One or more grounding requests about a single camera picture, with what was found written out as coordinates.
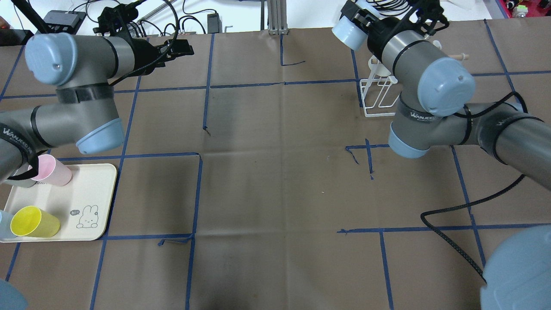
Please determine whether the cream serving tray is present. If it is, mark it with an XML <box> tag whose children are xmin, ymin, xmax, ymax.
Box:
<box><xmin>1</xmin><ymin>163</ymin><xmax>118</xmax><ymax>243</ymax></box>

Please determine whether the grey cup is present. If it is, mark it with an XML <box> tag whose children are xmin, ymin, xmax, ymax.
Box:
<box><xmin>4</xmin><ymin>175</ymin><xmax>36</xmax><ymax>188</ymax></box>

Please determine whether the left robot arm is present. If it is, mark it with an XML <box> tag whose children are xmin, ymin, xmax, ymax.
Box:
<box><xmin>0</xmin><ymin>0</ymin><xmax>194</xmax><ymax>181</ymax></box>

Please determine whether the light blue cup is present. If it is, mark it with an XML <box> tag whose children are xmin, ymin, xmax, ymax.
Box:
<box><xmin>332</xmin><ymin>16</ymin><xmax>368</xmax><ymax>51</ymax></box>
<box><xmin>0</xmin><ymin>210</ymin><xmax>16</xmax><ymax>239</ymax></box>

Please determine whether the yellow cup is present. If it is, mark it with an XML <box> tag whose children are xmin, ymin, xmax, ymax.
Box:
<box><xmin>10</xmin><ymin>206</ymin><xmax>60</xmax><ymax>238</ymax></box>

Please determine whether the black braided cable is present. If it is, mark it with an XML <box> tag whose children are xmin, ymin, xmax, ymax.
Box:
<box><xmin>421</xmin><ymin>91</ymin><xmax>530</xmax><ymax>285</ymax></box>

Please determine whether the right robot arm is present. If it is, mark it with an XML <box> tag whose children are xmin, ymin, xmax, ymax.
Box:
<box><xmin>332</xmin><ymin>0</ymin><xmax>551</xmax><ymax>310</ymax></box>

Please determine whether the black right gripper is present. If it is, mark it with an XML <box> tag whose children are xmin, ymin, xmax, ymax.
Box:
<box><xmin>341</xmin><ymin>0</ymin><xmax>449</xmax><ymax>44</ymax></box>

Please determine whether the pink cup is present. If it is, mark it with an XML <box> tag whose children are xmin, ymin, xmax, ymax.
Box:
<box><xmin>31</xmin><ymin>154</ymin><xmax>73</xmax><ymax>186</ymax></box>

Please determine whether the black power adapter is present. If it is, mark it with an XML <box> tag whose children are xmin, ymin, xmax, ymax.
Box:
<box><xmin>207</xmin><ymin>12</ymin><xmax>222</xmax><ymax>34</ymax></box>

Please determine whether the aluminium frame post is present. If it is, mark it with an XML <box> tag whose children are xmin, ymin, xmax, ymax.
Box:
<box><xmin>267</xmin><ymin>0</ymin><xmax>288</xmax><ymax>35</ymax></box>

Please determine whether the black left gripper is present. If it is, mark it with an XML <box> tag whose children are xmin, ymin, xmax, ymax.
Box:
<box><xmin>94</xmin><ymin>4</ymin><xmax>195</xmax><ymax>72</ymax></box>

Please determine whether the white wire cup rack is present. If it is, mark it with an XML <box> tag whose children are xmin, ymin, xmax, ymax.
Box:
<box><xmin>360</xmin><ymin>34</ymin><xmax>476</xmax><ymax>122</ymax></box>

